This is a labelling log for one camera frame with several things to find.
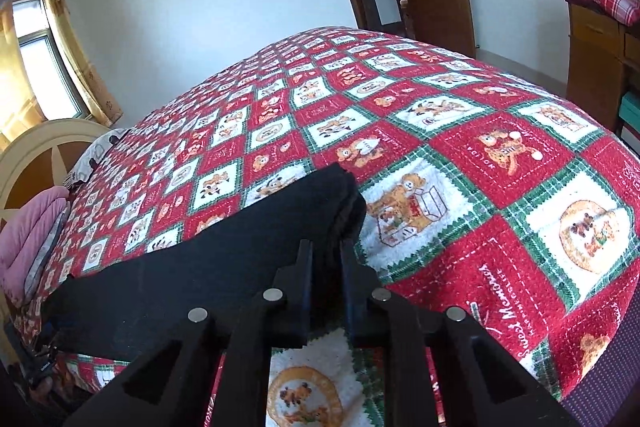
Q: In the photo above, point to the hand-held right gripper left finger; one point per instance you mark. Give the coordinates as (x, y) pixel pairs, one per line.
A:
(305, 292)

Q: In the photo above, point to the black pants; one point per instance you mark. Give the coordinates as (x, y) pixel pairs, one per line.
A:
(200, 267)

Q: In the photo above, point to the folded pink quilt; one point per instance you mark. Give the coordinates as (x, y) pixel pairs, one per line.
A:
(25, 237)

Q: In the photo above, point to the grey folded pillow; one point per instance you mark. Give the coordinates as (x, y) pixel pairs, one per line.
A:
(45, 257)

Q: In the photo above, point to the patterned white pillow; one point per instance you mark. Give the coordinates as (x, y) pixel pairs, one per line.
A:
(95, 157)

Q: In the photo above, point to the wooden cabinet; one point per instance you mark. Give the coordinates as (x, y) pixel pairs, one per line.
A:
(597, 67)

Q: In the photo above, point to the narrow yellow curtain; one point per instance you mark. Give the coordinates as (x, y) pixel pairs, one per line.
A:
(80, 52)

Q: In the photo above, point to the cream wooden headboard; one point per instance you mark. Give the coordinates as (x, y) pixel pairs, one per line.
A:
(30, 152)

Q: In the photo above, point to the teal box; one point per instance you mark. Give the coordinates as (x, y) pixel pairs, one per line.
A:
(631, 114)

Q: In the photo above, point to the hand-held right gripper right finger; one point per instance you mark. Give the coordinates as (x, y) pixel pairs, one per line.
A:
(350, 292)

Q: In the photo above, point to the red printed checkered blanket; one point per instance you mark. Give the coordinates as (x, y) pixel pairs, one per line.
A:
(450, 147)

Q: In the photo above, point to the window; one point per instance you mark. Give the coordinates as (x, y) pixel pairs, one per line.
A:
(47, 62)

